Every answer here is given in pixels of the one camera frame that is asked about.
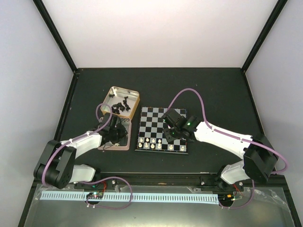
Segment left controller circuit board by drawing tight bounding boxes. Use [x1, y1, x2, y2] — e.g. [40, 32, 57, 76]
[86, 192, 103, 200]

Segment pile of black chess pieces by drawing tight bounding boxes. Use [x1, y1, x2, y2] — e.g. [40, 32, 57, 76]
[111, 96, 131, 114]

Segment black and grey chessboard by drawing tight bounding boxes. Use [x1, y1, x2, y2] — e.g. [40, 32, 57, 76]
[135, 107, 187, 155]

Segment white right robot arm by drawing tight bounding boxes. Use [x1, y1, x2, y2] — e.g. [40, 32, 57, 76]
[162, 109, 278, 191]

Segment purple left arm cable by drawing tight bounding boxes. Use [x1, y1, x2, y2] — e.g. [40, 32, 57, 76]
[41, 103, 133, 210]

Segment light blue slotted cable duct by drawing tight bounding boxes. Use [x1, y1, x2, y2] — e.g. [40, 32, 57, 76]
[40, 191, 219, 205]

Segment black mounting rail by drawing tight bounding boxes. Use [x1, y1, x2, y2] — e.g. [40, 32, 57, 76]
[89, 173, 220, 189]

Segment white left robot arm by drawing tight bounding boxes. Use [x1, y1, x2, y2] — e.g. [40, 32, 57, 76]
[33, 113, 131, 189]

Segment controller circuit board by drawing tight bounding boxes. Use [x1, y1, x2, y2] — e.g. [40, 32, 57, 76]
[218, 194, 243, 202]
[86, 192, 103, 200]

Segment pink metal tin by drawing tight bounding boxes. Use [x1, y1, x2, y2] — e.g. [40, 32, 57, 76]
[98, 118, 132, 150]

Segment right controller circuit board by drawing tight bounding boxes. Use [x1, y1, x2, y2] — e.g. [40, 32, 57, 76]
[218, 194, 243, 202]

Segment gold metal tin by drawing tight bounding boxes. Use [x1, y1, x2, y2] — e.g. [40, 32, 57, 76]
[100, 86, 140, 120]

